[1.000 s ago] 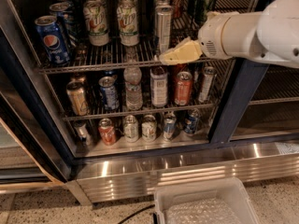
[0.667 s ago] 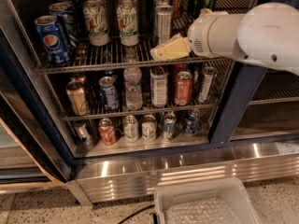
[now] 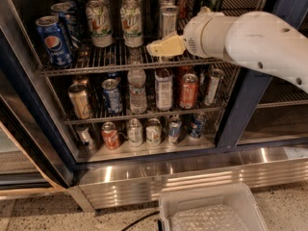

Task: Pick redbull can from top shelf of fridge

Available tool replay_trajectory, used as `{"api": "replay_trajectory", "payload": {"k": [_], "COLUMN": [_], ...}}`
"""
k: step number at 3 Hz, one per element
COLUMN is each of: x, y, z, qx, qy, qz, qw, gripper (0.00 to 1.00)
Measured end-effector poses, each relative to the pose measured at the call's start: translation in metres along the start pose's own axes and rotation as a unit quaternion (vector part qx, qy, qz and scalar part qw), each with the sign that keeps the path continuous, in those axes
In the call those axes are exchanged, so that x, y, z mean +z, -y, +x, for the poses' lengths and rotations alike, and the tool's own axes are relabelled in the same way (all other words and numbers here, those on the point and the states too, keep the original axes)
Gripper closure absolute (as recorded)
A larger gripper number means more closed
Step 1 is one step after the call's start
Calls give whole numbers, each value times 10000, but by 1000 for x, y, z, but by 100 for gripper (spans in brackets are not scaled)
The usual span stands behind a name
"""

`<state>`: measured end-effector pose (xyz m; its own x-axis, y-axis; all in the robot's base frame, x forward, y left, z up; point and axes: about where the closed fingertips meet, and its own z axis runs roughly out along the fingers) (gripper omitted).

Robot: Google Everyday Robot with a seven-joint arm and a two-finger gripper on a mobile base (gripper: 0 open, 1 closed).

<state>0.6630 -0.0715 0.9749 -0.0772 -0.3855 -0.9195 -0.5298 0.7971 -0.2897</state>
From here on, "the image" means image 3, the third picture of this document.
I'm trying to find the white 7up can left front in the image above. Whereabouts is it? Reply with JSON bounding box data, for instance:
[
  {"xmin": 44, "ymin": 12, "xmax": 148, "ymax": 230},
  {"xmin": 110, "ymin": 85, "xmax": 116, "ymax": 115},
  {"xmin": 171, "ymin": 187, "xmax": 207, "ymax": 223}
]
[{"xmin": 86, "ymin": 1, "xmax": 113, "ymax": 48}]

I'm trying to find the silver can bottom left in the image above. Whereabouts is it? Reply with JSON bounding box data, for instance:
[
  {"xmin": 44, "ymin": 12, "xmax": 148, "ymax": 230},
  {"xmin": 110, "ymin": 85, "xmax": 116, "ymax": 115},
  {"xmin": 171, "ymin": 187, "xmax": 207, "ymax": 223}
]
[{"xmin": 76, "ymin": 124, "xmax": 95, "ymax": 150}]

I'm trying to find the white can bottom middle right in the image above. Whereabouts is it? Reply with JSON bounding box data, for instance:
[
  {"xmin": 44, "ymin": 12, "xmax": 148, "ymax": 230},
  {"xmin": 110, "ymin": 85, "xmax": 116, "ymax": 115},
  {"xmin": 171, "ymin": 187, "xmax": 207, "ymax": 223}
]
[{"xmin": 145, "ymin": 118, "xmax": 162, "ymax": 146}]

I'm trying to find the white can bottom middle left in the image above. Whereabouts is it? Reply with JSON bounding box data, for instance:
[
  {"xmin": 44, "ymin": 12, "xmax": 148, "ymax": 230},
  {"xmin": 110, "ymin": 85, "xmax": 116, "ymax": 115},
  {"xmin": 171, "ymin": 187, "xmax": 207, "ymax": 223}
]
[{"xmin": 127, "ymin": 118, "xmax": 143, "ymax": 147}]

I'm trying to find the white plastic bin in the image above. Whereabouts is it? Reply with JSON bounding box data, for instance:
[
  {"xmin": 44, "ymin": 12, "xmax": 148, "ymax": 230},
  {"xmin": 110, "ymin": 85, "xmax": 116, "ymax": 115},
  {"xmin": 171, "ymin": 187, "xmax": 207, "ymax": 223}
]
[{"xmin": 159, "ymin": 183, "xmax": 269, "ymax": 231}]

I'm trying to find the blue pepsi can bottom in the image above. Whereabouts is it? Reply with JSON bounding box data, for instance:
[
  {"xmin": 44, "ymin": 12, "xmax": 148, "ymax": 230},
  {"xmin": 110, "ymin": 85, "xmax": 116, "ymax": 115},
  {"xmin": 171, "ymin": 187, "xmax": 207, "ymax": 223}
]
[{"xmin": 189, "ymin": 112, "xmax": 206, "ymax": 139}]

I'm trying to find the clear water bottle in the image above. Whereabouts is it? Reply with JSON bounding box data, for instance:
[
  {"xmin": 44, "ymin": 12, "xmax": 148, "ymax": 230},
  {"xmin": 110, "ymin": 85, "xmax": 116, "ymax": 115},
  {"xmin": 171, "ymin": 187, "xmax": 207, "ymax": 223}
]
[{"xmin": 127, "ymin": 48, "xmax": 147, "ymax": 115}]

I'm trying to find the blue pepsi can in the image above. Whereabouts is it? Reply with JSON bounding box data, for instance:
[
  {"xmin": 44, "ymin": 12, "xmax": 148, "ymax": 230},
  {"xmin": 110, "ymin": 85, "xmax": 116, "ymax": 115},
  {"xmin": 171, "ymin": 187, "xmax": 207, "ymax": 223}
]
[
  {"xmin": 36, "ymin": 15, "xmax": 73, "ymax": 68},
  {"xmin": 51, "ymin": 2, "xmax": 81, "ymax": 49},
  {"xmin": 58, "ymin": 0, "xmax": 83, "ymax": 18},
  {"xmin": 189, "ymin": 112, "xmax": 206, "ymax": 139}
]

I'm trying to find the blue can middle shelf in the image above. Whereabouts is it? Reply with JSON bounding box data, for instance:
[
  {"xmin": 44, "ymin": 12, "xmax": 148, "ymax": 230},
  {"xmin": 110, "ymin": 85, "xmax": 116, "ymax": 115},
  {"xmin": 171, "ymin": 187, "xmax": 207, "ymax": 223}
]
[{"xmin": 102, "ymin": 79, "xmax": 123, "ymax": 116}]

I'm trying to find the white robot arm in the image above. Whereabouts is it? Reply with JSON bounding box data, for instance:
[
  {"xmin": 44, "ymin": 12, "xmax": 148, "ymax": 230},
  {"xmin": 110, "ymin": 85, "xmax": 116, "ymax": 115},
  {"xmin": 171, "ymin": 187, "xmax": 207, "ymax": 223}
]
[{"xmin": 146, "ymin": 7, "xmax": 308, "ymax": 93}]

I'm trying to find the black cable on floor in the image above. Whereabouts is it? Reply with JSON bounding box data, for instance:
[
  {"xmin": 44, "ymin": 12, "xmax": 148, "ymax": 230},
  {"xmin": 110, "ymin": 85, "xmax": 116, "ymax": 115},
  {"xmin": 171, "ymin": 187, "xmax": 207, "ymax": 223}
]
[{"xmin": 119, "ymin": 210, "xmax": 161, "ymax": 231}]

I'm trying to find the blue silver can bottom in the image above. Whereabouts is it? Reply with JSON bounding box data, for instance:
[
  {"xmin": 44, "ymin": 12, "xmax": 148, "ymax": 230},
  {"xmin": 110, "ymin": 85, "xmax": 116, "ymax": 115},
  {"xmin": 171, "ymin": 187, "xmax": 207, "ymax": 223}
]
[{"xmin": 167, "ymin": 116, "xmax": 182, "ymax": 144}]

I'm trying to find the middle wire fridge shelf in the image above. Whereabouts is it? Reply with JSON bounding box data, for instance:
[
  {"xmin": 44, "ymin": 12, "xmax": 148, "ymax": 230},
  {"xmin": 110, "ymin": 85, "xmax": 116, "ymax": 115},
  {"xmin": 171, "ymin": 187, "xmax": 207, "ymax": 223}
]
[{"xmin": 46, "ymin": 59, "xmax": 240, "ymax": 125}]

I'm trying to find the open fridge door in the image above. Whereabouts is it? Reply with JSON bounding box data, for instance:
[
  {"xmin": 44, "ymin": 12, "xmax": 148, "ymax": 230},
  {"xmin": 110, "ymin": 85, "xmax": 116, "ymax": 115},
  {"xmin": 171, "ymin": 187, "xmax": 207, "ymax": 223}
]
[{"xmin": 0, "ymin": 32, "xmax": 73, "ymax": 200}]

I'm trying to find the steel fridge base grille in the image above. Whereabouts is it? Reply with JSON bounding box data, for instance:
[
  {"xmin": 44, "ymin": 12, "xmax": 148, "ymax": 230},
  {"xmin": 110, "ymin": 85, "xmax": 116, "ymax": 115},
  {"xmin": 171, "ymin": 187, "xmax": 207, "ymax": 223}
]
[{"xmin": 68, "ymin": 144, "xmax": 308, "ymax": 212}]

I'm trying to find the silver redbull can front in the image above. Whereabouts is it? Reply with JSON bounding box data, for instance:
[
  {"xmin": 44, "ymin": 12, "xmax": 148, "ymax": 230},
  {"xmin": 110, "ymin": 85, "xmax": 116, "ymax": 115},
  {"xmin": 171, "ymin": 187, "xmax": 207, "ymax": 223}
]
[{"xmin": 159, "ymin": 5, "xmax": 178, "ymax": 38}]

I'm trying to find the orange can middle shelf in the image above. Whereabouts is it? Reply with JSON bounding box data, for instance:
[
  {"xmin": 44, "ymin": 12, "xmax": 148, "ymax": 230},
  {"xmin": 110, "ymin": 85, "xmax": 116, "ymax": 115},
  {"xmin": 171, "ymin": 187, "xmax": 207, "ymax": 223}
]
[{"xmin": 179, "ymin": 73, "xmax": 198, "ymax": 110}]

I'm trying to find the wire fridge shelf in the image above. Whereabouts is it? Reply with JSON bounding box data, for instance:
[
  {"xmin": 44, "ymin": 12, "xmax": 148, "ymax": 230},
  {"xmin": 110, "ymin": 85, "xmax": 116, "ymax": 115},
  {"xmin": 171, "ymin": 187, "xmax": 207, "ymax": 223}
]
[
  {"xmin": 36, "ymin": 0, "xmax": 263, "ymax": 78},
  {"xmin": 46, "ymin": 59, "xmax": 240, "ymax": 125}
]

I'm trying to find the white 7up can right front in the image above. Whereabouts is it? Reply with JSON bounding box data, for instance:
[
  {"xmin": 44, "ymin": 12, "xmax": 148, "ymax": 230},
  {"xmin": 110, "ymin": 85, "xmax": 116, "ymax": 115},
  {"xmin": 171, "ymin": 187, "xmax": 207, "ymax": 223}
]
[{"xmin": 120, "ymin": 2, "xmax": 143, "ymax": 48}]

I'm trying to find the blue fridge centre post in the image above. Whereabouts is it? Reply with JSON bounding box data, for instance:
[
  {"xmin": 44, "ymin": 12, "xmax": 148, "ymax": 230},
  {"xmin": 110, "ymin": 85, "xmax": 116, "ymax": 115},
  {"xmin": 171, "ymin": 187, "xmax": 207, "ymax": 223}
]
[{"xmin": 215, "ymin": 0, "xmax": 308, "ymax": 148}]

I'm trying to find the top wire fridge shelf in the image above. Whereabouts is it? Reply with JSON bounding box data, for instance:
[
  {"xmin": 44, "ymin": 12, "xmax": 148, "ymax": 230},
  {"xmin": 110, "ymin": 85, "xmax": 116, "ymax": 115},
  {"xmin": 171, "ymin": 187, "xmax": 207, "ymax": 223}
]
[{"xmin": 36, "ymin": 0, "xmax": 263, "ymax": 78}]

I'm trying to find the silver slim can middle shelf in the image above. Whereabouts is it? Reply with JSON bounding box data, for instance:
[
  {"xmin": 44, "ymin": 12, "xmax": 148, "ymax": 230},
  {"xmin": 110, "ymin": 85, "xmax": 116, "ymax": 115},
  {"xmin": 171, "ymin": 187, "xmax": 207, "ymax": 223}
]
[{"xmin": 203, "ymin": 68, "xmax": 224, "ymax": 106}]

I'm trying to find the blue pepsi can front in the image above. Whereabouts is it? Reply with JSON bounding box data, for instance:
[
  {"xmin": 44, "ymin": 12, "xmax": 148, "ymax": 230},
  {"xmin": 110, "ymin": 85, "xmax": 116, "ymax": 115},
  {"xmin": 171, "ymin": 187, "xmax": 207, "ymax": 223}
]
[{"xmin": 36, "ymin": 15, "xmax": 73, "ymax": 68}]

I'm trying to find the gold can middle shelf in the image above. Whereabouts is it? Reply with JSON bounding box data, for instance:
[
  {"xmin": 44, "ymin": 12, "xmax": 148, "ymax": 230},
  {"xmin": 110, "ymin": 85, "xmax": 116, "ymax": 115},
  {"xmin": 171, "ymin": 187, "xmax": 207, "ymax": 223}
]
[{"xmin": 68, "ymin": 84, "xmax": 92, "ymax": 119}]

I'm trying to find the bubble wrap sheet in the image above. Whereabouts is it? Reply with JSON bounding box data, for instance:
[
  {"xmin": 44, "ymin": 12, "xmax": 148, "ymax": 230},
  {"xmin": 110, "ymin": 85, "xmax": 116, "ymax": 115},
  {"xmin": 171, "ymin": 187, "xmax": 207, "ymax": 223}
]
[{"xmin": 170, "ymin": 204, "xmax": 249, "ymax": 231}]

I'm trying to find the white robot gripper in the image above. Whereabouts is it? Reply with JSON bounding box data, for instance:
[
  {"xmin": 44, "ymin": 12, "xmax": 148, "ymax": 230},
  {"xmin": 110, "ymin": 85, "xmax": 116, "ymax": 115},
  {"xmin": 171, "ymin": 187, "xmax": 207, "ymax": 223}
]
[{"xmin": 146, "ymin": 7, "xmax": 237, "ymax": 62}]

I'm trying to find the white labelled bottle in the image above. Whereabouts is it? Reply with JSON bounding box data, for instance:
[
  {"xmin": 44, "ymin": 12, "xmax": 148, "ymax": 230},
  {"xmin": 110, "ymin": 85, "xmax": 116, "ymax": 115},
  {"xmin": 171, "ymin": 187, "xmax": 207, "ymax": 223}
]
[{"xmin": 155, "ymin": 67, "xmax": 173, "ymax": 111}]

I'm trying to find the red can bottom shelf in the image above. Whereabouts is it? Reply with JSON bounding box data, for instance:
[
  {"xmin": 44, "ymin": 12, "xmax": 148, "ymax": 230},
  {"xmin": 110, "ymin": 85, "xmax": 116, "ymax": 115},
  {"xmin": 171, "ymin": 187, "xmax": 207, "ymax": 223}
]
[{"xmin": 101, "ymin": 122, "xmax": 120, "ymax": 150}]

